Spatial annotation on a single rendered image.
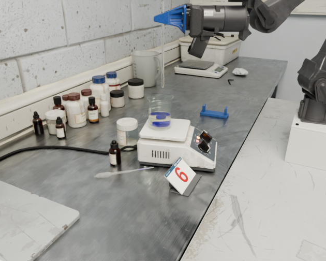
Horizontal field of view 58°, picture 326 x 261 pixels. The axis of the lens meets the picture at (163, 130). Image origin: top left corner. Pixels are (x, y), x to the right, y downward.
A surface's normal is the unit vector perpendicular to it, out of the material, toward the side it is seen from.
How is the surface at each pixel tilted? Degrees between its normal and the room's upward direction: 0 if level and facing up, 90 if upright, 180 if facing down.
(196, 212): 0
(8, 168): 0
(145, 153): 90
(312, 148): 90
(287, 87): 90
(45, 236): 0
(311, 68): 82
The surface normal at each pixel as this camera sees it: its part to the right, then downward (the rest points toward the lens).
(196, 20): 0.02, 0.41
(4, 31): 0.89, 0.19
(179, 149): -0.19, 0.42
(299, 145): -0.45, 0.39
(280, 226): 0.00, -0.90
